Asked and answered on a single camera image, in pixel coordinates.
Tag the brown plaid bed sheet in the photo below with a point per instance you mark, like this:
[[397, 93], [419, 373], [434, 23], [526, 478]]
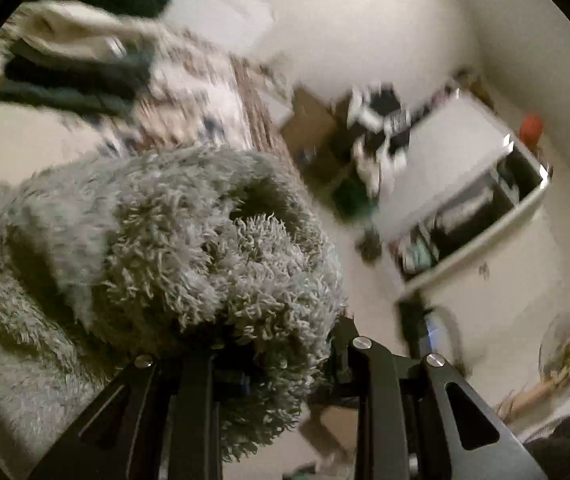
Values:
[[260, 115]]

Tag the grey fluffy pants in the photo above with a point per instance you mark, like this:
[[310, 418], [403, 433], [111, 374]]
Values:
[[190, 260]]

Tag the white wardrobe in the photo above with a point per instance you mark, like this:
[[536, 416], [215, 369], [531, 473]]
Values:
[[455, 160]]

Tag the large cardboard box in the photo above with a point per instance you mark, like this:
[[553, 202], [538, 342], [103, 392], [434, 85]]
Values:
[[310, 120]]

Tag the green bag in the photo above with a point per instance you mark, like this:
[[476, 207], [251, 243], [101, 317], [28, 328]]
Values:
[[351, 199]]

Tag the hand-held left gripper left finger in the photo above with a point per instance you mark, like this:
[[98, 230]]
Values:
[[195, 410]]

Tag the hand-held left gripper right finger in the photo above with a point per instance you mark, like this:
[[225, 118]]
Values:
[[380, 400]]

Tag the orange ball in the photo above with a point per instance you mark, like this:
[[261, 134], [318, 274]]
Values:
[[531, 129]]

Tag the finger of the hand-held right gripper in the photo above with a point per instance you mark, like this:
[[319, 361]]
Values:
[[412, 322]]

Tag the small cardboard box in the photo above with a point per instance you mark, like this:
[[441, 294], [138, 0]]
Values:
[[327, 435]]

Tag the pair of dark slippers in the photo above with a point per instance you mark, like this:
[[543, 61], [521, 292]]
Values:
[[370, 245]]

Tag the bed with floral cover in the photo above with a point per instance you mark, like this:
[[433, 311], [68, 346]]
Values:
[[200, 85]]

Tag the folded dark pants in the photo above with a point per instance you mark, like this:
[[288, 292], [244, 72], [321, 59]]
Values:
[[55, 97], [75, 71]]

